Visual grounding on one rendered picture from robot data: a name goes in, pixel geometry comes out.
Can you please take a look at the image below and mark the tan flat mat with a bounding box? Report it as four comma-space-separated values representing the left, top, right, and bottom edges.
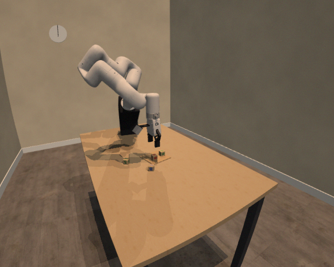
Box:
140, 150, 171, 164

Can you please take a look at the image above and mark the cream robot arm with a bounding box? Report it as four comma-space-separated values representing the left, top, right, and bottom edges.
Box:
77, 45, 160, 118

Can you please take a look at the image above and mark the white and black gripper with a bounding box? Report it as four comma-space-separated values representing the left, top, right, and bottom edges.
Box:
147, 118, 161, 147

